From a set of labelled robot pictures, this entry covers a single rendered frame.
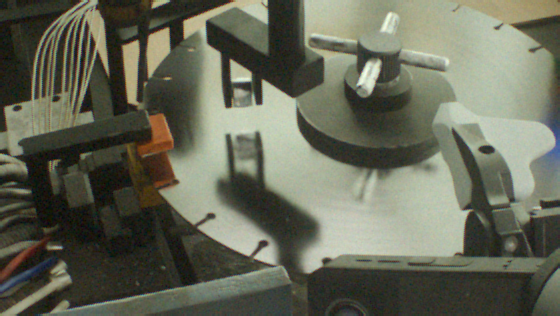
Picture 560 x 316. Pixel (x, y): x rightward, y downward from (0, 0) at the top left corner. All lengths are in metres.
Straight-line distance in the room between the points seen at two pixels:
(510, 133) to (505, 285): 0.13
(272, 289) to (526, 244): 0.16
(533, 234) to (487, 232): 0.02
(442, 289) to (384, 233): 0.23
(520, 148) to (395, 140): 0.19
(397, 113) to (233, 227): 0.14
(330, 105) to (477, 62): 0.13
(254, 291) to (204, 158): 0.17
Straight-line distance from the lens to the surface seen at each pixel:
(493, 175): 0.46
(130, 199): 0.72
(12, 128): 0.85
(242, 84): 0.70
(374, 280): 0.42
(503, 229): 0.44
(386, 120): 0.70
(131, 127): 0.67
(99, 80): 1.13
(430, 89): 0.73
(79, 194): 0.72
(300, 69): 0.63
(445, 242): 0.63
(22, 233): 0.72
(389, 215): 0.64
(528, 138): 0.52
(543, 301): 0.36
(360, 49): 0.69
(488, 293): 0.40
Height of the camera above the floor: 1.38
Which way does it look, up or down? 39 degrees down
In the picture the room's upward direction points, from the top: 1 degrees counter-clockwise
